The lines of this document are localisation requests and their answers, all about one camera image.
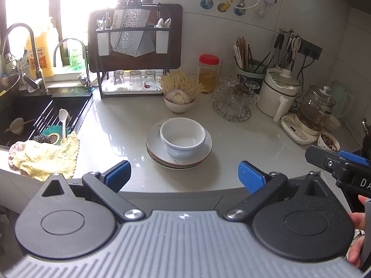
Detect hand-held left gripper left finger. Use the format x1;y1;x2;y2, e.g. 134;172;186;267
41;160;145;221

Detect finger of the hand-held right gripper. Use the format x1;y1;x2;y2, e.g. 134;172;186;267
306;146;341;177
339;150;371;167

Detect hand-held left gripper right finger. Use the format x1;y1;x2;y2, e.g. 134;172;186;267
224;161;333;220

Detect stack of plates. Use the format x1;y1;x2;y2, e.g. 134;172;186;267
146;118;213;166

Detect patterned floral plate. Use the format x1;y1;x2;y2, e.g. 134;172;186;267
149;153;208;170

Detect white ceramic bowl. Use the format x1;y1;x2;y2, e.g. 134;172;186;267
160;119;206;151

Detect person's right hand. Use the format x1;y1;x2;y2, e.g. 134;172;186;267
347;196;370;268

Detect dirty leaf print bowl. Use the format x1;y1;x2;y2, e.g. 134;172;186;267
317;131;341;152

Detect black pot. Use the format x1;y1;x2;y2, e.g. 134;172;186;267
359;118;371;157

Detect cream kettle heating base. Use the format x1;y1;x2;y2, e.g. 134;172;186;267
281;113;322;145

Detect small cream cup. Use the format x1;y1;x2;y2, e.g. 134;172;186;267
325;115;341;131

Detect glass tea kettle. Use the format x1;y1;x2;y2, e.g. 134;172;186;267
296;85;337;131

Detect pale green kettle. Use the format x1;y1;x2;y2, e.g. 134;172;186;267
330;80;355;122

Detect yellow dish cloth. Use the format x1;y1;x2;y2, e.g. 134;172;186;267
8;130;81;183

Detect white ceramic spoon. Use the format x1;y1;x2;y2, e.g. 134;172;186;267
58;108;69;139

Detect white electric pot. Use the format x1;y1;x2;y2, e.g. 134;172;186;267
256;68;302;122

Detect dark scouring pad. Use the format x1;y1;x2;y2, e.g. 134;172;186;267
32;133;55;145

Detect clear drinking glass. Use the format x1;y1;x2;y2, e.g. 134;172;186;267
245;80;260;109
211;75;235;102

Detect black sink drain rack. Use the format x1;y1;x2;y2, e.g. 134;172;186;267
30;98;90;139

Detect white bowl with garlic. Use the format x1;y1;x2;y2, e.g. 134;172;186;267
163;93;196;114

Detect small clear tumbler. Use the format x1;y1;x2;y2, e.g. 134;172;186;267
113;70;126;86
129;70;143;90
144;69;157;90

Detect garlic bulb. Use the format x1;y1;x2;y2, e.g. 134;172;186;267
168;91;189;105

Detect black metal knife rack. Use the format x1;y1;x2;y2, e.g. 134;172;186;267
96;3;171;98

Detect black kitchen utensils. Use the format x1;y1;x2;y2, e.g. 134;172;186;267
253;52;276;73

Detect red lid plastic jar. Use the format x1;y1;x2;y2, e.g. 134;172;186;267
198;54;220;94

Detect green chopstick holder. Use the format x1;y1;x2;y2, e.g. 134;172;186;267
235;59;269;79

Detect black kitchen sink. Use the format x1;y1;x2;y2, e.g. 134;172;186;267
0;88;95;151

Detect hanging kitchen scissors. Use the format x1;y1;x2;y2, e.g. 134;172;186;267
290;33;302;61

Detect thin steel faucet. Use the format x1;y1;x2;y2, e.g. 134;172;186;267
53;38;95;92

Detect green bottle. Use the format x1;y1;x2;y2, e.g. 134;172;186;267
67;39;87;70

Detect bundle of wooden chopsticks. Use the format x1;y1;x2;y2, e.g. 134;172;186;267
233;36;253;70

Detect white utensil holder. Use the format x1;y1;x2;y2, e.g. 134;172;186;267
97;30;111;56
156;27;170;54

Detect steel mixing bowl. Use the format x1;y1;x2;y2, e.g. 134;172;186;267
0;72;21;96

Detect orange detergent bottle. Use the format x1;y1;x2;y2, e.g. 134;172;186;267
26;25;57;77

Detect textured steel cleaver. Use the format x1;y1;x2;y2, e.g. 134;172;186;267
112;8;151;57

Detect dark wooden cutting board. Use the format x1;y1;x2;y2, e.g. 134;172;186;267
88;3;183;73

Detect tall steel faucet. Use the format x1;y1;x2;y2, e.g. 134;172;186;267
0;22;49;95

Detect window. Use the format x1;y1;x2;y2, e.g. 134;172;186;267
0;0;155;76

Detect round wire cup rack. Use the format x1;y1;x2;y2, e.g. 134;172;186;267
213;100;251;121

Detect black power cable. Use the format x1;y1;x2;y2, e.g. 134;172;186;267
300;54;309;87

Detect black wall socket strip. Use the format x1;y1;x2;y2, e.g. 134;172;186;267
298;39;323;60

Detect dark handled hanging tool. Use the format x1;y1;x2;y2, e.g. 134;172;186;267
274;32;285;53

